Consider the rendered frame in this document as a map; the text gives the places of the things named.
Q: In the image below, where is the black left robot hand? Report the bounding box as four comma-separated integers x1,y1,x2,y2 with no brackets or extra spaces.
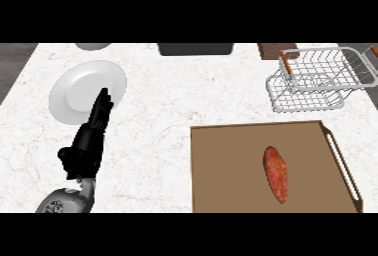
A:
56,87,115,181

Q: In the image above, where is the brown wooden tray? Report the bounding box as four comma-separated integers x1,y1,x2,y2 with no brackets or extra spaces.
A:
189,120,365,214

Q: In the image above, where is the orange sweet potato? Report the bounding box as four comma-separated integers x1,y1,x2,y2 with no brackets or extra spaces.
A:
262,145,290,205

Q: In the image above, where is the white round plate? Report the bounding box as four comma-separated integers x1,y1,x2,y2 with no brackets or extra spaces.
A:
48,59,129,126

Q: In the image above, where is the grey round object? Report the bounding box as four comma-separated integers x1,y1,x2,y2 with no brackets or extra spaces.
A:
74,42,114,52

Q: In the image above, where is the dark grey rectangular appliance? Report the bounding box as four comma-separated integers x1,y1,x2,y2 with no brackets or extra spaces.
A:
157,42,235,57

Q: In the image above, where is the brown wooden block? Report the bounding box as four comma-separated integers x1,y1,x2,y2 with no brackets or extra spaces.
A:
257,42,301,61

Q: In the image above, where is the white wire tiered basket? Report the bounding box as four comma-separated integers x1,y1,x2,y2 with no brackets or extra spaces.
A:
265,45,378,114

